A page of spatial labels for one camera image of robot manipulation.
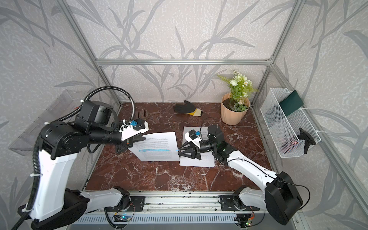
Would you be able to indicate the clear acrylic wall shelf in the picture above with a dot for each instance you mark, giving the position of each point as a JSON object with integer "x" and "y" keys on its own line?
{"x": 62, "y": 106}

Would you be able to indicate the highlighted printed paper document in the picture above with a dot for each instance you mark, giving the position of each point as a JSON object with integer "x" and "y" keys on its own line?
{"x": 157, "y": 147}

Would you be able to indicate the green artificial plant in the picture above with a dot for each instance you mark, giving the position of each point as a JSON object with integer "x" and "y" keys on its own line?
{"x": 241, "y": 89}

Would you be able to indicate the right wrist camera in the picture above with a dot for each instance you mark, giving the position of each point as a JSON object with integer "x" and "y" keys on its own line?
{"x": 193, "y": 137}

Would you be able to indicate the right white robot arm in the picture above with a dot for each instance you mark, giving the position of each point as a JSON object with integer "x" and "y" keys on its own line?
{"x": 265, "y": 179}

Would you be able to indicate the white wire mesh basket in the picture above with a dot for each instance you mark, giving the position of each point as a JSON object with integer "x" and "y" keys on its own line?
{"x": 284, "y": 130}

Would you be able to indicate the terracotta flower pot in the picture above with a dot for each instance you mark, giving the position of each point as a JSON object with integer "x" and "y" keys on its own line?
{"x": 230, "y": 117}

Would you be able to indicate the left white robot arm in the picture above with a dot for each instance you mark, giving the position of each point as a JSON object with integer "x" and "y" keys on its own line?
{"x": 51, "y": 204}

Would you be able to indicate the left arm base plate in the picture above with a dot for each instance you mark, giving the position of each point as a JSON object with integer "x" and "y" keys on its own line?
{"x": 135, "y": 202}

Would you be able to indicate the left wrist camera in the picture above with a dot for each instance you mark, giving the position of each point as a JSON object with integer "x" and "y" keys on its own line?
{"x": 130, "y": 129}

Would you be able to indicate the dark green book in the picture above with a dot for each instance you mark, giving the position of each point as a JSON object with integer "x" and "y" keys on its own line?
{"x": 291, "y": 103}

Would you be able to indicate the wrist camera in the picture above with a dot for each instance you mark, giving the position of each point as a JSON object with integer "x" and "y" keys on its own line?
{"x": 193, "y": 137}
{"x": 130, "y": 129}

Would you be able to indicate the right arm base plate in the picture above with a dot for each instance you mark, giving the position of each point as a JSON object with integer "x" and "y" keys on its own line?
{"x": 227, "y": 204}

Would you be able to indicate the brown drain grate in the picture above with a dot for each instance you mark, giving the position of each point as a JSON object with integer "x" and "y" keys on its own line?
{"x": 142, "y": 114}

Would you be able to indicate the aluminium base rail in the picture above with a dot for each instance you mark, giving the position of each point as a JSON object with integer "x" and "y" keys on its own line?
{"x": 184, "y": 202}

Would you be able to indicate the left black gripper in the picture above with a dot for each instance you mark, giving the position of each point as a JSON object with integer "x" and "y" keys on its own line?
{"x": 125, "y": 143}

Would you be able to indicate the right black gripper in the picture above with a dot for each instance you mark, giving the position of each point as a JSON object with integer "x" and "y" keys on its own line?
{"x": 196, "y": 152}

